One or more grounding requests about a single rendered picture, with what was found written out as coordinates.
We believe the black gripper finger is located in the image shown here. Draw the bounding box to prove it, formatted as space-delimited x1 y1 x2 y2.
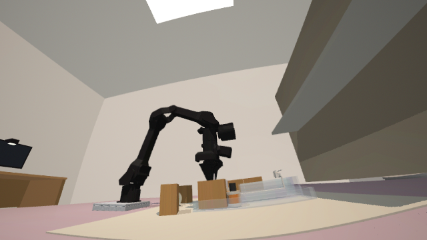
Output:
213 165 222 179
199 162 218 181

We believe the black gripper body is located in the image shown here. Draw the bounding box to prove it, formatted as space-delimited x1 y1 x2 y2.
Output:
195 140 223 167

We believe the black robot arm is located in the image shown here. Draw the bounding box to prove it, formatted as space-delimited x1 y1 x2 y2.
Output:
117 105 236 203

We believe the tan rectangular block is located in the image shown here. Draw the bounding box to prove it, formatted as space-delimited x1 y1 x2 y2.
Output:
243 177 263 183
197 179 227 201
228 179 244 191

